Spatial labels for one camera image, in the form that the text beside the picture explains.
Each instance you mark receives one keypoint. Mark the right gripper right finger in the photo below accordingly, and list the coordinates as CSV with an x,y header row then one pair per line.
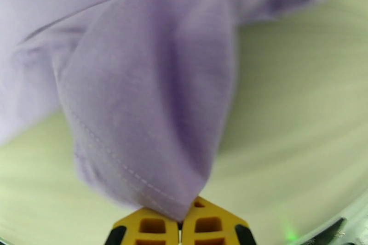
x,y
212,227

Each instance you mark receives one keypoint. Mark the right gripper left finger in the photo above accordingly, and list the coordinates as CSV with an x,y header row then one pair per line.
x,y
152,229

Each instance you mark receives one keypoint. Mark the purple shirt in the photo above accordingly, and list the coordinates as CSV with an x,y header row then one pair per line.
x,y
143,80

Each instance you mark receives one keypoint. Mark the right aluminium table side rail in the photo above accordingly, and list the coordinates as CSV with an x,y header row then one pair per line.
x,y
345,232

